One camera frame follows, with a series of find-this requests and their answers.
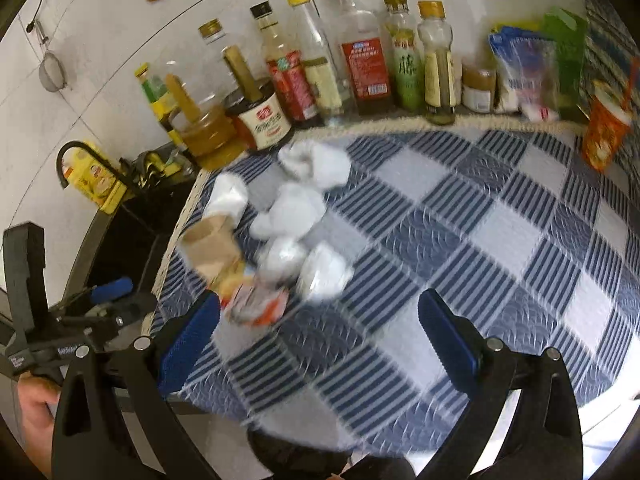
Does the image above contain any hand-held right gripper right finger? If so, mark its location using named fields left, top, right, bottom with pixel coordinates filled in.
left=417, top=289, right=586, bottom=480

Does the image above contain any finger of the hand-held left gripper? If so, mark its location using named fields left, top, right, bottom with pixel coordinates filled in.
left=87, top=294, right=160, bottom=335
left=65, top=276, right=135, bottom=312

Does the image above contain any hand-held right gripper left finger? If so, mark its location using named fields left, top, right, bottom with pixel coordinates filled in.
left=51, top=290, right=223, bottom=480

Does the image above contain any red orange snack wrapper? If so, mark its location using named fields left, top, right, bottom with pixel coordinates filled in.
left=219, top=270, right=292, bottom=329

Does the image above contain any brown paper cup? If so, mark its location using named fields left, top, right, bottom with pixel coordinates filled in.
left=181, top=212, right=247, bottom=288

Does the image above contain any white tissue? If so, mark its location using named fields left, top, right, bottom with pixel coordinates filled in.
left=277, top=140, right=353, bottom=192
left=256, top=236, right=309, bottom=284
left=296, top=241, right=354, bottom=304
left=206, top=172, right=251, bottom=222
left=249, top=182, right=329, bottom=242

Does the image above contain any person's left hand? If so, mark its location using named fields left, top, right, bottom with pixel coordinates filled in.
left=17, top=376, right=63, bottom=478

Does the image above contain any black sink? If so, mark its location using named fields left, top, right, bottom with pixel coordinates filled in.
left=80, top=172, right=203, bottom=311

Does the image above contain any yellow packet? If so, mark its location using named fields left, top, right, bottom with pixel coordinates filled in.
left=64, top=141, right=129, bottom=214

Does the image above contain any blue white checked cloth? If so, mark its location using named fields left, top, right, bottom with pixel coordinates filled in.
left=145, top=125, right=640, bottom=456

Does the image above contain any black yellow object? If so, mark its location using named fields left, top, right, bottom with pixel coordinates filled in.
left=129, top=144, right=197, bottom=187

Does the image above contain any black faucet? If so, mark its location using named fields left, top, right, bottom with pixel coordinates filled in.
left=55, top=140, right=132, bottom=192

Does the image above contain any honey jar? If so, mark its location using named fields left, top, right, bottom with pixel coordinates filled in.
left=176, top=104, right=249, bottom=172

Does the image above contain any small green bottle yellow cap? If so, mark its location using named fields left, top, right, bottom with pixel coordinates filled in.
left=134, top=62, right=183, bottom=150

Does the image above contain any metal mesh strainer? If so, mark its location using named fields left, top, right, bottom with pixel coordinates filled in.
left=39, top=49, right=69, bottom=94

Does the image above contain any dark jar white label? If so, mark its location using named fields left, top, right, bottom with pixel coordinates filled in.
left=223, top=79, right=296, bottom=154

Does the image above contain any small white packet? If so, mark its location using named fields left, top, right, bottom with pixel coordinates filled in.
left=520, top=102, right=561, bottom=124

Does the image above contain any small jar tan label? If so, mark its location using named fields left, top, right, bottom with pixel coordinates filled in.
left=460, top=62, right=499, bottom=114

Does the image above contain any clear glass bottle gold cap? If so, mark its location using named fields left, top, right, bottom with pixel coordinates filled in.
left=161, top=19, right=247, bottom=117

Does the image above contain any orange snack box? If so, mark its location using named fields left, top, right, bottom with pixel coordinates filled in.
left=580, top=56, right=640, bottom=172

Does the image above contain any gold cap bottle green label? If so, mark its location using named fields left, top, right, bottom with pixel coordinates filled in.
left=382, top=0, right=427, bottom=114

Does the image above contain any black cap bottle red label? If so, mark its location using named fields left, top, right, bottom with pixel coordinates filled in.
left=249, top=2, right=324, bottom=129

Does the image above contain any blue white plastic packet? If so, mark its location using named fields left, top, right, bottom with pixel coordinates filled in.
left=488, top=25, right=559, bottom=117

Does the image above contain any large clear bottle red label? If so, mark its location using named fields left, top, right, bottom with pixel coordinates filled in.
left=329, top=0, right=397, bottom=117

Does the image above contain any clear bottle yellow cap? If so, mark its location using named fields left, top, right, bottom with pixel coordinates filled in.
left=285, top=0, right=352, bottom=122

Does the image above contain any green packet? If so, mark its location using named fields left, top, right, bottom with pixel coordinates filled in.
left=541, top=7, right=589, bottom=122

